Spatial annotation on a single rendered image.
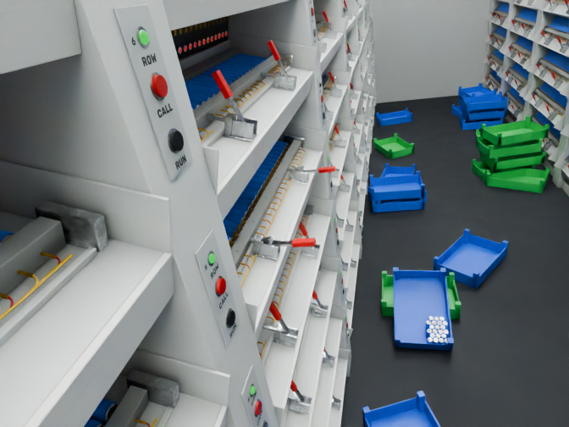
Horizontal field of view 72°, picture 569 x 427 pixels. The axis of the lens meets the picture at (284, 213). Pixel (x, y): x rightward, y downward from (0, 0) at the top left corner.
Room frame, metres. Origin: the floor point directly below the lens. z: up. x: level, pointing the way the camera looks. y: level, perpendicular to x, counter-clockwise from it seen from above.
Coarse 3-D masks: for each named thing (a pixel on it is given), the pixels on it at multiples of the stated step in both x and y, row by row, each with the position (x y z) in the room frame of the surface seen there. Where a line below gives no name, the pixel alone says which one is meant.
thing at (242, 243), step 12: (300, 144) 0.92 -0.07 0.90; (288, 156) 0.83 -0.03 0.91; (276, 180) 0.71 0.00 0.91; (264, 192) 0.66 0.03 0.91; (276, 192) 0.69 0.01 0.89; (264, 204) 0.62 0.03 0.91; (252, 216) 0.58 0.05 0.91; (264, 216) 0.61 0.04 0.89; (252, 228) 0.54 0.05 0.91; (240, 240) 0.51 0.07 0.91; (240, 252) 0.48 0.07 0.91
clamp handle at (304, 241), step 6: (270, 240) 0.51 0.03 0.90; (294, 240) 0.50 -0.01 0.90; (300, 240) 0.50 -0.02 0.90; (306, 240) 0.49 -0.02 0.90; (312, 240) 0.49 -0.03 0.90; (276, 246) 0.50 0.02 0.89; (282, 246) 0.50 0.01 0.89; (294, 246) 0.49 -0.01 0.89; (300, 246) 0.49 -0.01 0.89; (306, 246) 0.49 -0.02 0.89; (312, 246) 0.49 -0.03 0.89
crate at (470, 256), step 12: (468, 240) 1.57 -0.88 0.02; (480, 240) 1.52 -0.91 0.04; (444, 252) 1.46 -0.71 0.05; (456, 252) 1.50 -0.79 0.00; (468, 252) 1.49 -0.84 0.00; (480, 252) 1.47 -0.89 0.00; (492, 252) 1.46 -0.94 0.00; (504, 252) 1.40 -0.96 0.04; (444, 264) 1.43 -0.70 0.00; (456, 264) 1.42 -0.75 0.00; (468, 264) 1.40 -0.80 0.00; (480, 264) 1.39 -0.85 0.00; (492, 264) 1.33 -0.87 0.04; (456, 276) 1.31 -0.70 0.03; (468, 276) 1.27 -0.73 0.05; (480, 276) 1.26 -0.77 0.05
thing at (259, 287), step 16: (288, 128) 0.95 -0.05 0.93; (304, 128) 0.94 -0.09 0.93; (304, 144) 0.94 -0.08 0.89; (320, 144) 0.93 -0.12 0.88; (304, 160) 0.87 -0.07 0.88; (320, 160) 0.91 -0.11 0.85; (288, 192) 0.71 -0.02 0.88; (304, 192) 0.71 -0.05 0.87; (288, 208) 0.65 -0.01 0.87; (304, 208) 0.71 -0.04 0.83; (272, 224) 0.60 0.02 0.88; (288, 224) 0.60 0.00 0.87; (288, 240) 0.55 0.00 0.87; (256, 272) 0.47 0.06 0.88; (272, 272) 0.47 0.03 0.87; (256, 288) 0.44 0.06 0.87; (272, 288) 0.44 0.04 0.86; (256, 304) 0.35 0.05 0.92; (256, 320) 0.35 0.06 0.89; (256, 336) 0.37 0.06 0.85
